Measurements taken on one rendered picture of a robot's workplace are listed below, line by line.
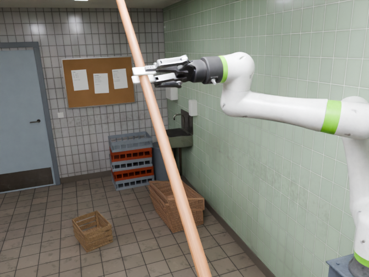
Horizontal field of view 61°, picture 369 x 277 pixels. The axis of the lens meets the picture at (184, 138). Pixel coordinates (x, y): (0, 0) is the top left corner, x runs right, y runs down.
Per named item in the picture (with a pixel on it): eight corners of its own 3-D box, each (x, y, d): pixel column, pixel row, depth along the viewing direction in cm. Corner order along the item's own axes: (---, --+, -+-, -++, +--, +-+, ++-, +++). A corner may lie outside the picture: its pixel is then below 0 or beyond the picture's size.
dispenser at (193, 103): (197, 115, 398) (197, 100, 392) (191, 116, 395) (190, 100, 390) (195, 114, 406) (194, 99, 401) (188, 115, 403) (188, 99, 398)
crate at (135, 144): (152, 147, 467) (152, 137, 463) (112, 153, 448) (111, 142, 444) (146, 139, 503) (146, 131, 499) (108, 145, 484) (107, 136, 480)
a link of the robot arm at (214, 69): (208, 68, 114) (215, 48, 107) (219, 92, 109) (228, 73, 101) (193, 69, 112) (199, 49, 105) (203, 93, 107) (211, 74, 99)
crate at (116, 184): (155, 183, 486) (154, 174, 481) (116, 190, 465) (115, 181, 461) (147, 174, 521) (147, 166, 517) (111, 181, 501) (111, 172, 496)
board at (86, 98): (135, 103, 502) (132, 55, 481) (67, 109, 469) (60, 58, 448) (135, 103, 504) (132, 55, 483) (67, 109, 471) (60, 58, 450)
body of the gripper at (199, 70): (208, 69, 101) (182, 71, 98) (202, 87, 108) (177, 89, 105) (201, 53, 104) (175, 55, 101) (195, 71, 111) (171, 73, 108)
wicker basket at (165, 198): (167, 221, 345) (166, 199, 337) (149, 200, 393) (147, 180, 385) (205, 210, 367) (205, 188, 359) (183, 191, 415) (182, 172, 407)
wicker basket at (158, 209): (166, 235, 352) (165, 214, 344) (149, 212, 401) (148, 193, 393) (204, 224, 372) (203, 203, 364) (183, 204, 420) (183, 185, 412)
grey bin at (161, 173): (178, 178, 500) (177, 146, 484) (155, 183, 488) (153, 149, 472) (171, 170, 534) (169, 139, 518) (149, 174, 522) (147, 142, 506)
